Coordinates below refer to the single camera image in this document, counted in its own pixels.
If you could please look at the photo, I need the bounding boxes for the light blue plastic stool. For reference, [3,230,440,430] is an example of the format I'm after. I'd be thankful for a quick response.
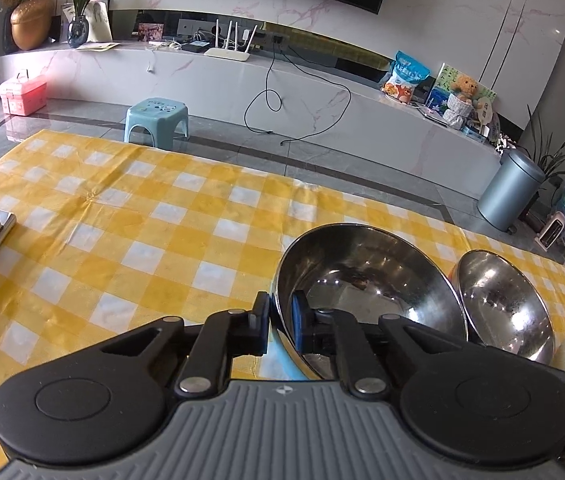
[123,98,189,151]

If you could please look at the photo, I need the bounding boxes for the blue steel bowl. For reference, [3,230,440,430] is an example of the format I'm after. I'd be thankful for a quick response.
[272,223,469,379]

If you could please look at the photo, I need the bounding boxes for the green picture book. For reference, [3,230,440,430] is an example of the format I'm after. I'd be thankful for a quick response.
[425,63,497,115]

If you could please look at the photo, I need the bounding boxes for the green plant in blue vase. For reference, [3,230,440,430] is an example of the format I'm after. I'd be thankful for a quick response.
[66,0,112,49]

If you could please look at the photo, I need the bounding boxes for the pink storage box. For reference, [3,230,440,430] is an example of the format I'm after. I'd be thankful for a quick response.
[0,75,47,117]

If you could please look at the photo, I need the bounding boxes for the teddy bear toy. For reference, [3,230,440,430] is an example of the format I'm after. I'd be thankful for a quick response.
[450,74,479,104]

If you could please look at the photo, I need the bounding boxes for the potted plant right corner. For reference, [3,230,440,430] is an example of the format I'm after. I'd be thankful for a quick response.
[517,106,565,206]

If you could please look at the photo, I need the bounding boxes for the white marble tv console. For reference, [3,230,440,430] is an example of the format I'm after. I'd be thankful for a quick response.
[0,42,500,198]

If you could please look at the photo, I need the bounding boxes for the yellow checkered tablecloth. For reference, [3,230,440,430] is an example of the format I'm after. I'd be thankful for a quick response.
[0,128,565,480]

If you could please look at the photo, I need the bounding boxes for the orange steel bowl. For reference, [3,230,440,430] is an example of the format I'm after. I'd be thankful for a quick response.
[450,249,555,365]

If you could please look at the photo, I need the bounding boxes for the golden acorn vase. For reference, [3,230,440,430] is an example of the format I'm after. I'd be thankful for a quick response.
[10,0,54,51]

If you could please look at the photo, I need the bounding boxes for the blue snack bag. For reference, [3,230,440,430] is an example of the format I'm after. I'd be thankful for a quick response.
[381,51,430,104]

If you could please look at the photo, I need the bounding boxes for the grey metal trash bin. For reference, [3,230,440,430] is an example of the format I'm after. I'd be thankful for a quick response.
[476,150,546,232]

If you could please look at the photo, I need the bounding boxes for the white wifi router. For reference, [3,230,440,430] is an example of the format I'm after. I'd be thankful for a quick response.
[204,20,258,62]

